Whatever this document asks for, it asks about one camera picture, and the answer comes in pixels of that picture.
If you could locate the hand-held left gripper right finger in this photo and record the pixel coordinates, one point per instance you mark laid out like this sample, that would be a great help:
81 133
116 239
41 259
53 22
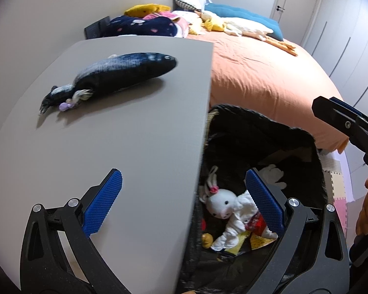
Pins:
265 202

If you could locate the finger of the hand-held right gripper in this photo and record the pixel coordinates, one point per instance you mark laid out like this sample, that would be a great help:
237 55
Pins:
348 108
355 131

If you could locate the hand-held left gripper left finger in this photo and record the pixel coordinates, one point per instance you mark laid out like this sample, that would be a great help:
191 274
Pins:
102 205

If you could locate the white rabbit plush red dress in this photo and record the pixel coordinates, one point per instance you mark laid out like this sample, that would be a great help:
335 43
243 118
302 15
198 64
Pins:
222 203

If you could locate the trash bin with black bag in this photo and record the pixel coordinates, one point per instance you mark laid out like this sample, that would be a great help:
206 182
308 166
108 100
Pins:
248 141

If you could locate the brown sponge chunk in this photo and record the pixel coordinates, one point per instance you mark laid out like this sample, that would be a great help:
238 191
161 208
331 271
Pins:
207 240

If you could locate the yellow wrapper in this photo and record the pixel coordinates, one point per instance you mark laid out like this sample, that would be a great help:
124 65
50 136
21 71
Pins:
262 241
239 245

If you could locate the pastel foam floor mat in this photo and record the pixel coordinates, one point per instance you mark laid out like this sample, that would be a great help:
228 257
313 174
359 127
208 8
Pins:
337 190

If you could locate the white wardrobe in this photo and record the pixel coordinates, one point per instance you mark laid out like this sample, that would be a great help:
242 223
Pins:
346 43

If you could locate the bed with orange sheet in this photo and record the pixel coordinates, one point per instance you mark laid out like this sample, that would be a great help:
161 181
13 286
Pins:
263 79

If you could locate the small purple charm white tassel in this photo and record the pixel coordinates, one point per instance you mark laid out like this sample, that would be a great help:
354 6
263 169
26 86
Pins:
66 106

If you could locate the white goose plush orange feet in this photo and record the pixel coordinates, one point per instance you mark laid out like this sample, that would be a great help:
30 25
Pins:
248 27

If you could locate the dark blue fish plush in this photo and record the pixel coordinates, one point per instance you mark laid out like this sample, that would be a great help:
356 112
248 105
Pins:
116 72

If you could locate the blue pillow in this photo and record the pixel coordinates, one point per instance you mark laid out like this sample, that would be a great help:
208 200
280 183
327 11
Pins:
242 13

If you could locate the yellow duck plush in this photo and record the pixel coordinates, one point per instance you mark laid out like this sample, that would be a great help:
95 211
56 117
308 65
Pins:
213 21

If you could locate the pale yellow plush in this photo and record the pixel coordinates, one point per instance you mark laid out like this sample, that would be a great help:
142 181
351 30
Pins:
196 27

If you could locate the pink cloth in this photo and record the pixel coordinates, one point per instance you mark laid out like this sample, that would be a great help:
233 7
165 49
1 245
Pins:
184 21

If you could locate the white pillow checkered edge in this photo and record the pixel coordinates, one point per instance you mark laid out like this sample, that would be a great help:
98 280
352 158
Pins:
191 0

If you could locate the mustard yellow plush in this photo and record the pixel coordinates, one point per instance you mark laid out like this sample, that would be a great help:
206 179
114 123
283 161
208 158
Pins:
145 9

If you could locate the black wall panel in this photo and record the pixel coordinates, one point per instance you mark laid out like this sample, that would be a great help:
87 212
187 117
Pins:
95 29

